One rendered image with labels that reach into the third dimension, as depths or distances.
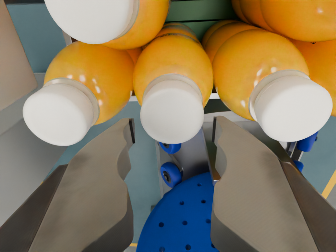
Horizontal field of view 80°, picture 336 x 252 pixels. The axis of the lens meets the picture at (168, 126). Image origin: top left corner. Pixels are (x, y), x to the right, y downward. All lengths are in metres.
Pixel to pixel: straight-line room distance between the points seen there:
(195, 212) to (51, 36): 1.27
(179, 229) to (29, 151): 0.78
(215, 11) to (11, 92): 0.25
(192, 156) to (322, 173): 1.76
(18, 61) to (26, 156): 0.74
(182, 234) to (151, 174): 1.47
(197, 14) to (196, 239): 0.29
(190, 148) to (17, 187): 0.73
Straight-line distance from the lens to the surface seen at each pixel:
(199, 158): 0.38
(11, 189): 0.93
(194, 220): 0.30
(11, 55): 0.25
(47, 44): 1.43
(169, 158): 0.36
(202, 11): 0.31
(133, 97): 0.26
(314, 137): 0.34
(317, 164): 1.98
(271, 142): 0.31
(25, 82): 0.25
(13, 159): 0.92
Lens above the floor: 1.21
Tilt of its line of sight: 58 degrees down
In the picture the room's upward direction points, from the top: 177 degrees counter-clockwise
